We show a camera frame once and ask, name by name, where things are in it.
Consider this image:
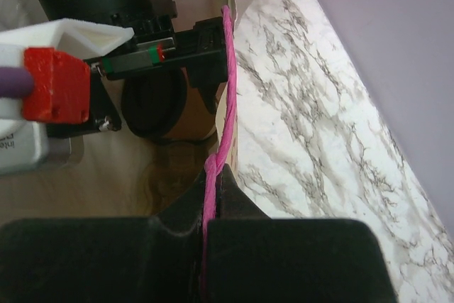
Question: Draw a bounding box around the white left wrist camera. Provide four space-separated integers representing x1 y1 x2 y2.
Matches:
1 18 134 175

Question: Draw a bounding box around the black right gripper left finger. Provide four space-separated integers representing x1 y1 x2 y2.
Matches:
1 173 206 302

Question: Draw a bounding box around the brown paper coffee cup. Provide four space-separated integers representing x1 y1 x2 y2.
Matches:
163 68 218 142

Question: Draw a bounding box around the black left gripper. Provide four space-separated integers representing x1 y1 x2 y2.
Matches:
45 0 230 137

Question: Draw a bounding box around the black plastic cup lid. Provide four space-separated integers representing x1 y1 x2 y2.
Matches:
121 69 188 140

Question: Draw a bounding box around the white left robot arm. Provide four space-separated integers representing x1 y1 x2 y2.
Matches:
39 0 228 141

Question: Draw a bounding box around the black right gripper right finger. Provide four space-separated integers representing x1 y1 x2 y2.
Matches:
204 167 397 302

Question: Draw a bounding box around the pink and beige paper bag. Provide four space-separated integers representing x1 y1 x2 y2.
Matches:
0 0 277 303

